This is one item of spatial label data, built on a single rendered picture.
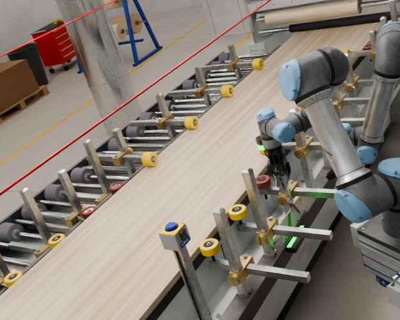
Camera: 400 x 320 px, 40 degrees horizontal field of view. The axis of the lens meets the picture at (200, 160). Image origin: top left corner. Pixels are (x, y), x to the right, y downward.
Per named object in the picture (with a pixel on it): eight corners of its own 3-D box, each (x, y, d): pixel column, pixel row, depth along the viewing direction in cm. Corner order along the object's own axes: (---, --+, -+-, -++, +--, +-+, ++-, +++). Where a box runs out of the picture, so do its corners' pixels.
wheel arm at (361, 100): (393, 101, 287) (392, 94, 285) (391, 103, 284) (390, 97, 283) (304, 104, 316) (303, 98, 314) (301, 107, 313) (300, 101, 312)
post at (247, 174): (277, 261, 240) (252, 166, 220) (274, 266, 238) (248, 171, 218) (270, 260, 242) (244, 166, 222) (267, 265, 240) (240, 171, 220)
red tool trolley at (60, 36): (88, 58, 1053) (72, 16, 1019) (66, 72, 993) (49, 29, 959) (68, 61, 1074) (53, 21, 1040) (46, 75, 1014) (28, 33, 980)
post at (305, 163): (317, 193, 274) (298, 106, 254) (315, 197, 272) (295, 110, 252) (310, 193, 276) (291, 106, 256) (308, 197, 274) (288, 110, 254)
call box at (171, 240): (192, 240, 185) (185, 221, 181) (181, 253, 180) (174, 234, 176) (175, 239, 189) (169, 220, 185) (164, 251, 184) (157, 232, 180)
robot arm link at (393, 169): (432, 198, 169) (427, 160, 163) (396, 216, 166) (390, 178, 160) (405, 184, 180) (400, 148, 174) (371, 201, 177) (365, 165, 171)
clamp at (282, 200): (300, 190, 256) (298, 181, 254) (288, 206, 246) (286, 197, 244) (289, 190, 259) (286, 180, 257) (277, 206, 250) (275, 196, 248)
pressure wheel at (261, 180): (277, 194, 263) (272, 174, 258) (270, 204, 257) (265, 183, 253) (262, 193, 268) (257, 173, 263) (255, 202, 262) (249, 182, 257)
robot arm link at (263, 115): (261, 117, 208) (251, 112, 216) (267, 143, 213) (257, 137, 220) (279, 110, 210) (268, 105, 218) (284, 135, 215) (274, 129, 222)
